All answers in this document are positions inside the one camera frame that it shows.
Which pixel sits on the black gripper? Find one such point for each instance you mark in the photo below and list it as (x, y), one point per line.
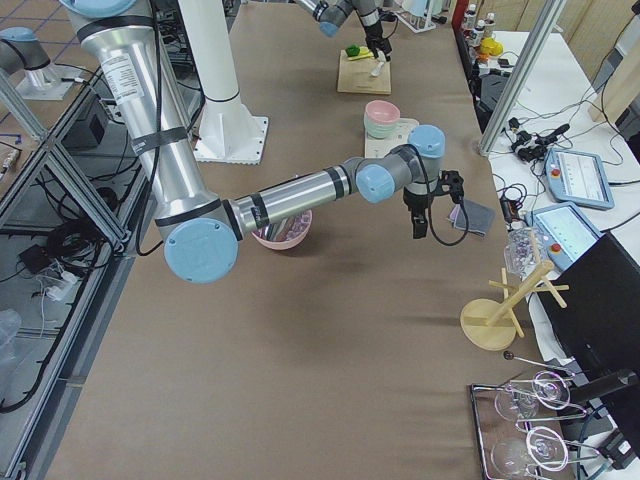
(371, 36)
(414, 204)

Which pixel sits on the white ceramic spoon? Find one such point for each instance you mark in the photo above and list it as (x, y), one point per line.
(377, 69)

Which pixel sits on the small pink bowl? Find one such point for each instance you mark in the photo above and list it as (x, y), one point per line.
(382, 112)

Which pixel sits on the large pink ice bowl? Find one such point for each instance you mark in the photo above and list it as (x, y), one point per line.
(286, 234)

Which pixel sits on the yellow plastic knife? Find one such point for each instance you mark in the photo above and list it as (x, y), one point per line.
(361, 56)

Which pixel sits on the green lime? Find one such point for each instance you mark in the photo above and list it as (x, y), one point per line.
(352, 50)

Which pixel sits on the wooden cutting board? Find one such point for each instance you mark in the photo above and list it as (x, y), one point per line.
(354, 77)

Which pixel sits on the grey folded cloth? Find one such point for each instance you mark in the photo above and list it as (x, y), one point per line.
(477, 218)

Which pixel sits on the stacked green bowls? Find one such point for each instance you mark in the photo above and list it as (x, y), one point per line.
(378, 130)

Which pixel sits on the white rabbit tray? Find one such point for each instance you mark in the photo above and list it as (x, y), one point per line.
(378, 148)

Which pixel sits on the black power adapter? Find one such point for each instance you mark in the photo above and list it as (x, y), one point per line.
(510, 209)

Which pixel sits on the wooden mug tree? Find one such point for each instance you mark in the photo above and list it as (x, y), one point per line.
(492, 325)

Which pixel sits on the blue teach pendant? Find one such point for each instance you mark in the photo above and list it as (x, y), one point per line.
(567, 233)
(578, 177)

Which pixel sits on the black monitor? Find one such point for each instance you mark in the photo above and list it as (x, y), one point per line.
(599, 328)

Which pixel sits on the wine glass rack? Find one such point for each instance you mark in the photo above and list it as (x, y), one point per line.
(517, 424)

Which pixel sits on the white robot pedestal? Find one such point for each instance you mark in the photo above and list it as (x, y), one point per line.
(227, 131)

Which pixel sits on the aluminium frame post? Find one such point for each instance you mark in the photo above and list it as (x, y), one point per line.
(536, 40)

